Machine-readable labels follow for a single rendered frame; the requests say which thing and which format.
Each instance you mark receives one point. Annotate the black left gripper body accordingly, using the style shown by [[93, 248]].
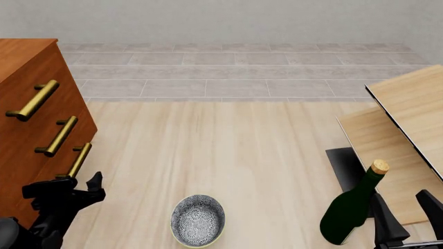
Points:
[[55, 210]]

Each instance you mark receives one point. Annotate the dark green corked bottle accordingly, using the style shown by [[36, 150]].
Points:
[[346, 215]]

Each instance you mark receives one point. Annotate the wooden drawer front, largest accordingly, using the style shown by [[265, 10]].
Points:
[[48, 64]]

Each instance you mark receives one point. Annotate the wooden drawer front, medium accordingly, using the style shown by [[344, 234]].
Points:
[[48, 129]]

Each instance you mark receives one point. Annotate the pale wooden board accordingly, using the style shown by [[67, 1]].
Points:
[[412, 109], [380, 145]]

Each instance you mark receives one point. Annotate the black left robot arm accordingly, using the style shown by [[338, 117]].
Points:
[[20, 237]]

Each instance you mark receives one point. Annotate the wooden drawer front, smallest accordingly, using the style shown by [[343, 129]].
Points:
[[85, 130]]

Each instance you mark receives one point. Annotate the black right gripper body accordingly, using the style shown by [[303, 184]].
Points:
[[408, 245]]

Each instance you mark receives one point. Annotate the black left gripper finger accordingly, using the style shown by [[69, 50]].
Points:
[[95, 186]]

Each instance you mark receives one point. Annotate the brown wooden cabinet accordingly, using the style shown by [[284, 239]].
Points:
[[24, 59]]

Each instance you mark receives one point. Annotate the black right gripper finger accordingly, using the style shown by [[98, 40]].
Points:
[[432, 207], [387, 223]]

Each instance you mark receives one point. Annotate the grey patterned bowl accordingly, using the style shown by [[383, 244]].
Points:
[[197, 220]]

